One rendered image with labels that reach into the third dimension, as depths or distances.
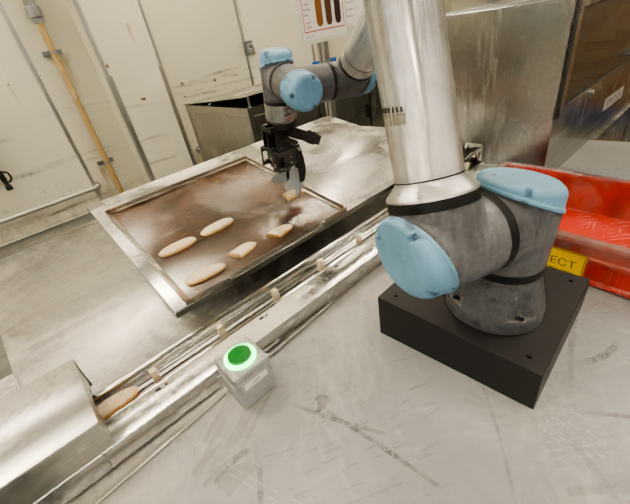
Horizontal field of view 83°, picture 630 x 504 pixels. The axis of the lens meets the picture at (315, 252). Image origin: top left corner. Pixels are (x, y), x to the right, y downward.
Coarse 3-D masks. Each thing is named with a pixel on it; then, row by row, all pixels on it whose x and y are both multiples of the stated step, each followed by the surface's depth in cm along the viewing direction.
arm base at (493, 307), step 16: (464, 288) 56; (480, 288) 54; (496, 288) 52; (512, 288) 52; (528, 288) 52; (544, 288) 55; (448, 304) 60; (464, 304) 56; (480, 304) 54; (496, 304) 53; (512, 304) 52; (528, 304) 53; (544, 304) 55; (464, 320) 57; (480, 320) 55; (496, 320) 54; (512, 320) 53; (528, 320) 53
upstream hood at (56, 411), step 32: (32, 384) 59; (64, 384) 57; (0, 416) 54; (32, 416) 53; (64, 416) 52; (96, 416) 53; (0, 448) 49; (32, 448) 48; (64, 448) 48; (96, 448) 52; (0, 480) 45; (32, 480) 47
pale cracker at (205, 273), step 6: (216, 264) 84; (222, 264) 84; (198, 270) 82; (204, 270) 82; (210, 270) 82; (216, 270) 82; (222, 270) 83; (192, 276) 81; (198, 276) 81; (204, 276) 81; (210, 276) 81; (186, 282) 80; (192, 282) 80; (198, 282) 80
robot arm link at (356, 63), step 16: (352, 48) 67; (368, 48) 64; (336, 64) 73; (352, 64) 69; (368, 64) 68; (336, 80) 73; (352, 80) 73; (368, 80) 76; (336, 96) 76; (352, 96) 79
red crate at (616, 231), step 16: (560, 224) 90; (576, 224) 88; (592, 224) 87; (608, 224) 86; (624, 224) 85; (608, 240) 81; (624, 240) 80; (592, 272) 69; (608, 272) 67; (608, 288) 68; (624, 288) 66
